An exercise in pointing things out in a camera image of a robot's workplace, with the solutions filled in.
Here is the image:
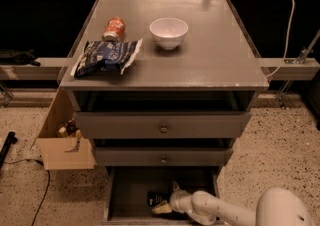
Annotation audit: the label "grey middle drawer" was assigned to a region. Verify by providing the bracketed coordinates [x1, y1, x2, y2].
[95, 147, 233, 167]

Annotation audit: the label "snack items in box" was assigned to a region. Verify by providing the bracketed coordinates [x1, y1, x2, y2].
[57, 120, 82, 138]

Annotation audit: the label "dark rxbar blueberry bar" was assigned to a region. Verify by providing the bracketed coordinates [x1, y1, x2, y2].
[147, 191, 171, 207]

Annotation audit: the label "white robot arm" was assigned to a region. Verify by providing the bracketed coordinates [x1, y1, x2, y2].
[152, 182, 316, 226]

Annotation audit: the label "grey drawer cabinet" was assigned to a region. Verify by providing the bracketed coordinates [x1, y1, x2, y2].
[60, 0, 269, 157]

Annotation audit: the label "black object on rail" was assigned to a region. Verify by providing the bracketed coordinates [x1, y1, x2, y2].
[0, 49, 41, 66]

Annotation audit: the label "white ceramic bowl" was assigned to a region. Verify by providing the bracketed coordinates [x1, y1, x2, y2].
[149, 18, 189, 50]

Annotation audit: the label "grey drawer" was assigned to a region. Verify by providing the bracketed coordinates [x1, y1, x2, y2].
[95, 147, 233, 167]
[74, 112, 251, 139]
[103, 167, 218, 226]

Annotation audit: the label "grey bottom drawer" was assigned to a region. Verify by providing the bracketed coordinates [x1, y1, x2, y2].
[103, 167, 218, 226]

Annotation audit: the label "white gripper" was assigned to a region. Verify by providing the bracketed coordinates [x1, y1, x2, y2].
[152, 181, 193, 215]

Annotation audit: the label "black pole on floor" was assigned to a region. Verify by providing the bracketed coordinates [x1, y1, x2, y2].
[0, 131, 18, 169]

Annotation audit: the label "grey top drawer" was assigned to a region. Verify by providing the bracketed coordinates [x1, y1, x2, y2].
[74, 112, 251, 139]

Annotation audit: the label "cardboard box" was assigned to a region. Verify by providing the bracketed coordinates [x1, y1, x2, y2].
[37, 89, 95, 170]

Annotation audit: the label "white cable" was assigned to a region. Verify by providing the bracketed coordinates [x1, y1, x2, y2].
[265, 0, 296, 79]

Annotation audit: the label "metal frame rail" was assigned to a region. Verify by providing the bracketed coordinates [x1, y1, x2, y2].
[0, 58, 68, 81]

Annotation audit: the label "orange soda can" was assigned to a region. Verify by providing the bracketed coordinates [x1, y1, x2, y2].
[102, 17, 126, 42]

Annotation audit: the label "black floor cable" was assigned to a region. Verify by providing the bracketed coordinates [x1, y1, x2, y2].
[3, 158, 51, 226]

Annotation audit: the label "metal bracket strut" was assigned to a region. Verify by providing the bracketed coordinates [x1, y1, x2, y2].
[276, 29, 320, 109]

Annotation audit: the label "blue chip bag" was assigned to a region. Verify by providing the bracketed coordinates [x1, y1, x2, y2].
[70, 39, 143, 78]

